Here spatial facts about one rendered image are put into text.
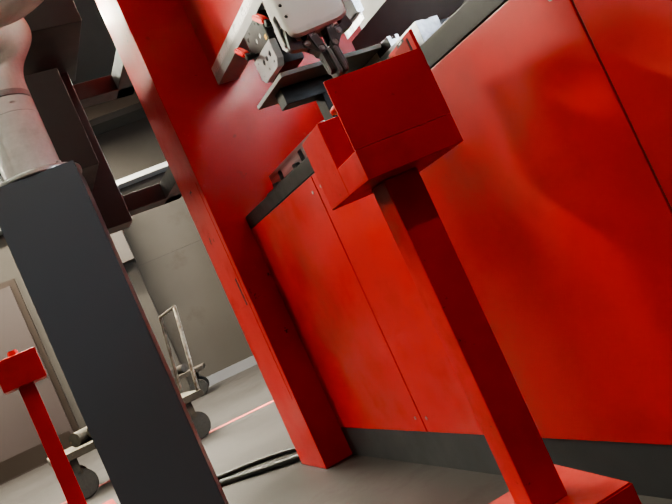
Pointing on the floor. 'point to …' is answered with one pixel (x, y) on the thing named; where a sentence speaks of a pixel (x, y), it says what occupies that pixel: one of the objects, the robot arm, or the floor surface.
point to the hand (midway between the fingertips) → (335, 63)
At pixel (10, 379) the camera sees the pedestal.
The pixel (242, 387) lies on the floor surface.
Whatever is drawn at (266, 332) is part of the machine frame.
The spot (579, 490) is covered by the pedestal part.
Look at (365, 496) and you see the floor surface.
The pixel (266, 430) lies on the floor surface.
